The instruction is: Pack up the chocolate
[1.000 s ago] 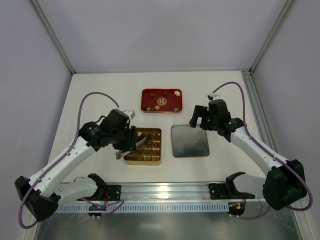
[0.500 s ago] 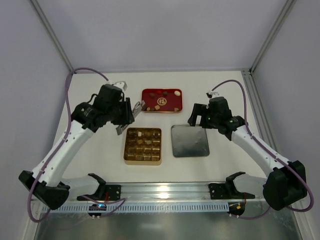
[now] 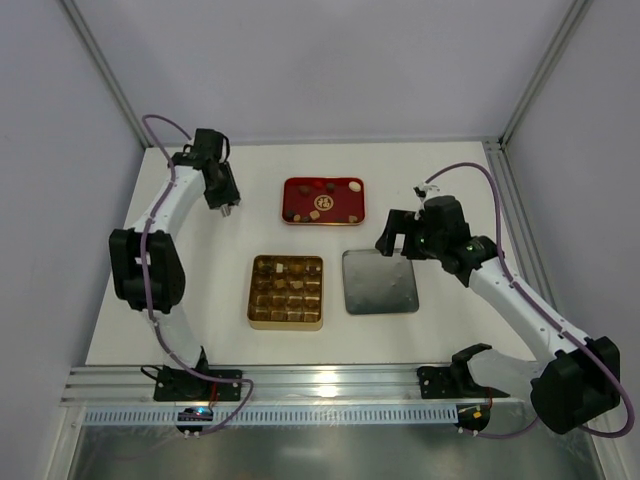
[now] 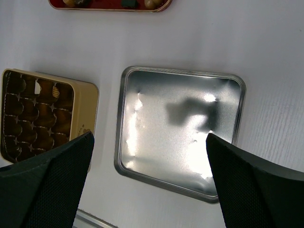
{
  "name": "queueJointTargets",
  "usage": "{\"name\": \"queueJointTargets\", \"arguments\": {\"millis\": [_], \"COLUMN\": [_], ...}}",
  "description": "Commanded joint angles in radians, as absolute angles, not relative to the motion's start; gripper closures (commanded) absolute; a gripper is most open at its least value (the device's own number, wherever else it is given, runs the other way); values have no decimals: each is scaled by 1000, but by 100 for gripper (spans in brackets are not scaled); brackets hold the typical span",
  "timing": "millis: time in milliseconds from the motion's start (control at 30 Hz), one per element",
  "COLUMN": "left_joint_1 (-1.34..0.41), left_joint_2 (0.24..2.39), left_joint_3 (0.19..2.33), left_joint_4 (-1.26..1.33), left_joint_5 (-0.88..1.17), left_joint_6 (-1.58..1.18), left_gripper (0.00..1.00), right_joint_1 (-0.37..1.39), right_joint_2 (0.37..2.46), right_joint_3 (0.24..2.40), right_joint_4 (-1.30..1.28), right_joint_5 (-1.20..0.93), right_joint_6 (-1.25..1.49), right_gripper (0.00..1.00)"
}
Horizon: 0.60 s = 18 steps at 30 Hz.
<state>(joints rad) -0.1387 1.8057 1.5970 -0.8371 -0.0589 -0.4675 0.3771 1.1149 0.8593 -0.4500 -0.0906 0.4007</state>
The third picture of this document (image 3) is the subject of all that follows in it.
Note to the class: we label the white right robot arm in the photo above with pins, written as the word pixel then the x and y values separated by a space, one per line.
pixel 576 378

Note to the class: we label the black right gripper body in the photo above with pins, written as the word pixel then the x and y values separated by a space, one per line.
pixel 405 238

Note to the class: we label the aluminium frame post right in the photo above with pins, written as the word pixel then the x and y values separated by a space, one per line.
pixel 554 51

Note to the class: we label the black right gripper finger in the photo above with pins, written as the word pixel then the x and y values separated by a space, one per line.
pixel 396 221
pixel 412 246

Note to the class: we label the aluminium frame post left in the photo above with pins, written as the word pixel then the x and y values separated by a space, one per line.
pixel 83 31

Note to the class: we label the aluminium front rail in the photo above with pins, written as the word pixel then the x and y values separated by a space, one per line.
pixel 128 385

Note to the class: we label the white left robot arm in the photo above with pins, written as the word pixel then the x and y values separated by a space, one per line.
pixel 147 271

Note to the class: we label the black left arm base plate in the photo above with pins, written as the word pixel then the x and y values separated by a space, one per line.
pixel 173 385

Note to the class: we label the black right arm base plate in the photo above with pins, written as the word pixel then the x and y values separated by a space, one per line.
pixel 447 382

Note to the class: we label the slotted cable duct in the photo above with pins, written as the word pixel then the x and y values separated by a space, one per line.
pixel 274 415

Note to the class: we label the silver tin lid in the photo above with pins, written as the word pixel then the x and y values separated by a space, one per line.
pixel 378 285

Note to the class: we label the aluminium frame post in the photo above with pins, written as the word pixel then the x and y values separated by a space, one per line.
pixel 83 31
pixel 554 51

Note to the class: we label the red chocolate tray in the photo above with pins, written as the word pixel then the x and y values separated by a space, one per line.
pixel 302 195

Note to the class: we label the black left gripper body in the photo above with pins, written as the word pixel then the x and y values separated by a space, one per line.
pixel 223 195

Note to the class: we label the gold chocolate tin box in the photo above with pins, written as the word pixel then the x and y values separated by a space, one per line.
pixel 298 306

